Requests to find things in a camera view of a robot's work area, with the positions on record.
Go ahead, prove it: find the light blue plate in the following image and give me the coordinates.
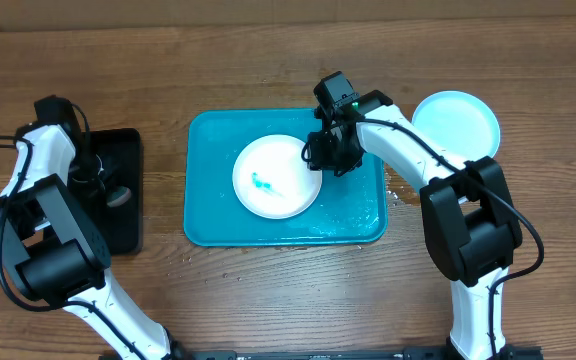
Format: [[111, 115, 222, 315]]
[[412, 90, 501, 161]]

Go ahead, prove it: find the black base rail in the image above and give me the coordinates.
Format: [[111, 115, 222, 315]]
[[172, 345, 544, 360]]

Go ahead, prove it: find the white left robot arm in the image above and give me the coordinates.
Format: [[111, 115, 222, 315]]
[[0, 95, 186, 359]]

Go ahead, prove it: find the teal plastic tray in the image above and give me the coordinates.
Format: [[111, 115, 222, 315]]
[[184, 108, 388, 247]]

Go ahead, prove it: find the pink plate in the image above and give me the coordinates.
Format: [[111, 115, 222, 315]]
[[232, 135, 323, 220]]

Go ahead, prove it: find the black plastic tray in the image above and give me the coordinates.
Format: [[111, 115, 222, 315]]
[[77, 128, 143, 255]]

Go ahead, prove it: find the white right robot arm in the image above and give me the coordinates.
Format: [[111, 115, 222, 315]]
[[301, 72, 545, 359]]

